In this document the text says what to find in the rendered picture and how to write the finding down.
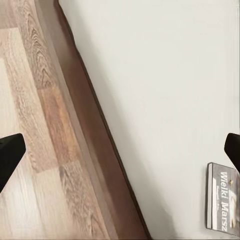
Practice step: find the bed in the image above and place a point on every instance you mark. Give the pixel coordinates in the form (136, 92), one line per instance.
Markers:
(152, 88)

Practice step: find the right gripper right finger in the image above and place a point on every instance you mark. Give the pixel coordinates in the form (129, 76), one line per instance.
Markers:
(232, 149)

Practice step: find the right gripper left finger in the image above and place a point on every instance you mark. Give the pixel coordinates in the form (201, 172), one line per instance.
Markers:
(12, 150)

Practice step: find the hardback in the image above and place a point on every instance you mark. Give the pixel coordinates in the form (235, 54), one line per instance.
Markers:
(223, 199)

